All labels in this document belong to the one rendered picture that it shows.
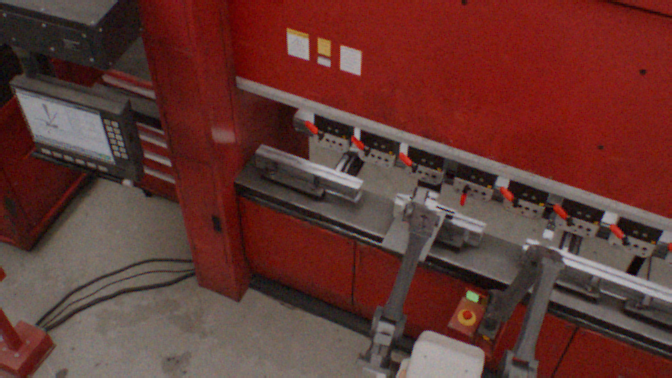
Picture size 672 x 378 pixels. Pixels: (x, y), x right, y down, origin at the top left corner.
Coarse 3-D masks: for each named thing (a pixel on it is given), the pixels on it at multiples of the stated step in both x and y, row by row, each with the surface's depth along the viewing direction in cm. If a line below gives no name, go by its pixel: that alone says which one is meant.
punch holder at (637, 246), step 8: (616, 224) 263; (624, 224) 261; (632, 224) 259; (640, 224) 258; (624, 232) 263; (632, 232) 262; (640, 232) 260; (648, 232) 259; (656, 232) 257; (608, 240) 269; (616, 240) 267; (632, 240) 264; (640, 240) 263; (648, 240) 261; (656, 240) 260; (624, 248) 268; (632, 248) 267; (640, 248) 265; (648, 248) 263
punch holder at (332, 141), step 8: (320, 120) 291; (328, 120) 289; (320, 128) 295; (328, 128) 293; (336, 128) 291; (344, 128) 289; (352, 128) 294; (328, 136) 296; (336, 136) 294; (344, 136) 292; (352, 136) 299; (320, 144) 301; (328, 144) 299; (336, 144) 297; (344, 144) 295; (344, 152) 298
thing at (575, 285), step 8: (560, 280) 293; (568, 280) 293; (576, 280) 293; (560, 288) 293; (568, 288) 291; (576, 288) 291; (592, 288) 291; (600, 288) 291; (584, 296) 290; (592, 296) 288
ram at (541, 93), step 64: (256, 0) 262; (320, 0) 249; (384, 0) 238; (448, 0) 228; (512, 0) 218; (576, 0) 210; (256, 64) 285; (320, 64) 270; (384, 64) 257; (448, 64) 245; (512, 64) 234; (576, 64) 224; (640, 64) 215; (448, 128) 265; (512, 128) 252; (576, 128) 241; (640, 128) 230; (640, 192) 248
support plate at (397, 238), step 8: (400, 208) 303; (400, 216) 300; (392, 224) 298; (400, 224) 298; (408, 224) 298; (440, 224) 298; (392, 232) 295; (400, 232) 295; (408, 232) 295; (384, 240) 292; (392, 240) 292; (400, 240) 292; (408, 240) 292; (432, 240) 293; (392, 248) 290; (400, 248) 290; (424, 248) 290; (424, 256) 288
